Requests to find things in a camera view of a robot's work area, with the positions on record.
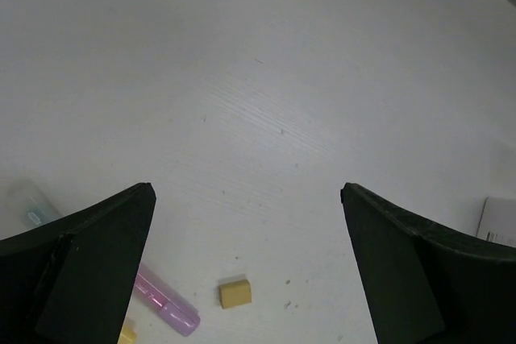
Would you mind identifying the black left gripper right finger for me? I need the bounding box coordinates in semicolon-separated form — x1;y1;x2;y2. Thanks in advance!
340;183;515;343

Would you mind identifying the yellow eraser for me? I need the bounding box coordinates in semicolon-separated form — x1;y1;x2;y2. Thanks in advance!
218;279;252;309

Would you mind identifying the pink highlighter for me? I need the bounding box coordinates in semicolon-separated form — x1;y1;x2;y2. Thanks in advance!
134;263;201;337

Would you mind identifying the yellow highlighter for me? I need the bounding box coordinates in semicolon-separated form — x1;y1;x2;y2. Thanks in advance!
118;322;137;344

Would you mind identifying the green highlighter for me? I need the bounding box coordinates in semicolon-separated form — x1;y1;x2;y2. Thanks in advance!
6;180;62;229

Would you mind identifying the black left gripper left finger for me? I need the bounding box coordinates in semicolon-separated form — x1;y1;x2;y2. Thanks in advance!
1;183;156;343

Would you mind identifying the white divided organizer left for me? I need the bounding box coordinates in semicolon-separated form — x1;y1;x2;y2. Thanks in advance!
476;197;516;247

